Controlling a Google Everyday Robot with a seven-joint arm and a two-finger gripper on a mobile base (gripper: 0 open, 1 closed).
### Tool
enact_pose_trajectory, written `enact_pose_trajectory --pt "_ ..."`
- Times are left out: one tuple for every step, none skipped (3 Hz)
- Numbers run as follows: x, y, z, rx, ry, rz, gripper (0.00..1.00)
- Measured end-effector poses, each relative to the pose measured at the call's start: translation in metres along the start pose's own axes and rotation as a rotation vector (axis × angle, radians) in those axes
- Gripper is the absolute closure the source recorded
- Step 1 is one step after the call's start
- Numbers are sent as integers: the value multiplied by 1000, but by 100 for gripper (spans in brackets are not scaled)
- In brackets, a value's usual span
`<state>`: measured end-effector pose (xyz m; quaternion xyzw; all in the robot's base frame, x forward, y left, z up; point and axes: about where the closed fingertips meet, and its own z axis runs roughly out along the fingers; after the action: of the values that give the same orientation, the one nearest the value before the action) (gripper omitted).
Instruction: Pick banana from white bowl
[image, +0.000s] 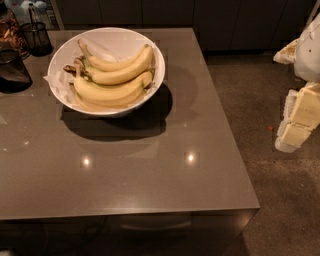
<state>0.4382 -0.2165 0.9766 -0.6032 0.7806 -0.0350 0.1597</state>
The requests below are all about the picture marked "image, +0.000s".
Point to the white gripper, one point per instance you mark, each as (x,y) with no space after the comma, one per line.
(308,55)

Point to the yellow banana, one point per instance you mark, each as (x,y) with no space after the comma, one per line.
(105,65)
(96,99)
(145,78)
(125,74)

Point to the white bowl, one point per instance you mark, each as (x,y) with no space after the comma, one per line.
(125,43)

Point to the white paper bowl liner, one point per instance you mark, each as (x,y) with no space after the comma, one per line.
(58,79)

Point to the dark cabinet fronts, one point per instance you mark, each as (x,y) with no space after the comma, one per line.
(219,25)

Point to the black mesh pen cup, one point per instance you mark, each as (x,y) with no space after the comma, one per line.
(35,34)

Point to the dark glass container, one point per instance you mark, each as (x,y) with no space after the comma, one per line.
(14,77)

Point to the brown patterned jar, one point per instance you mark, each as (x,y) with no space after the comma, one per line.
(10,31)

